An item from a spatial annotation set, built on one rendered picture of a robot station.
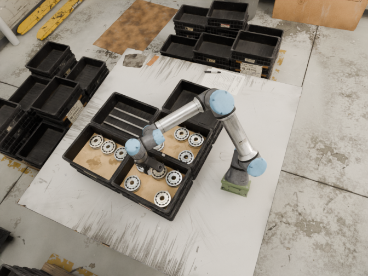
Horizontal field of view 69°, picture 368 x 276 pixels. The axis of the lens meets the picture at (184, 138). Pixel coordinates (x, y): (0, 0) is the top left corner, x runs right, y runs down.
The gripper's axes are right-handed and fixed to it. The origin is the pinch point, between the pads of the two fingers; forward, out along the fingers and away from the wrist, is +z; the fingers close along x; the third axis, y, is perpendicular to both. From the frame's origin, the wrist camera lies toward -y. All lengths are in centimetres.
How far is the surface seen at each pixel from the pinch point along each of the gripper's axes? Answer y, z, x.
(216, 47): 38, 72, -160
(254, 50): -3, 61, -161
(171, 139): 5.9, 13.6, -26.6
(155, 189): -3.1, 10.3, 8.3
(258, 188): -58, 27, -24
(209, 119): -10, 16, -52
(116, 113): 54, 14, -28
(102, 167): 36.2, 9.8, 11.7
